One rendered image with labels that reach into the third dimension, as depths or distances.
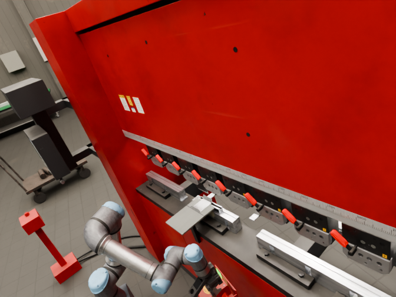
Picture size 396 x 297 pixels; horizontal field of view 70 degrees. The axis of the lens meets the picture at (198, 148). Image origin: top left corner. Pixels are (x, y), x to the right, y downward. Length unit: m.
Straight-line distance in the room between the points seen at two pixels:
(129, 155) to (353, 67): 1.94
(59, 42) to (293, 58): 1.67
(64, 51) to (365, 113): 1.86
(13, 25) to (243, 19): 10.98
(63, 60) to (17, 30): 9.52
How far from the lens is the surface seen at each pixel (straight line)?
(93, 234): 1.40
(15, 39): 11.69
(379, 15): 0.75
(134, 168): 2.47
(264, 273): 1.57
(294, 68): 0.88
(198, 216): 1.77
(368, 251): 1.15
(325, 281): 1.48
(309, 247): 1.64
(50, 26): 2.20
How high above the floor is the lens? 2.13
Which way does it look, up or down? 27 degrees down
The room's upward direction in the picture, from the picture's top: 18 degrees counter-clockwise
